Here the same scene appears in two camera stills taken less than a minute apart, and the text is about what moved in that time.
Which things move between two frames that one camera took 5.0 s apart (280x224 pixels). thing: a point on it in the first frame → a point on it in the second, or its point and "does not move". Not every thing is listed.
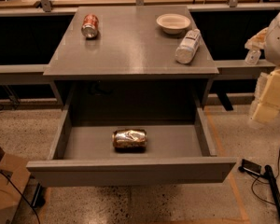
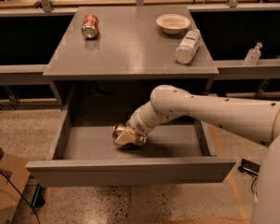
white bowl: x=173 y=23 does not move
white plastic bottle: x=189 y=47 does not move
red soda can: x=90 y=25 does not move
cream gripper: x=278 y=41 → x=137 y=124
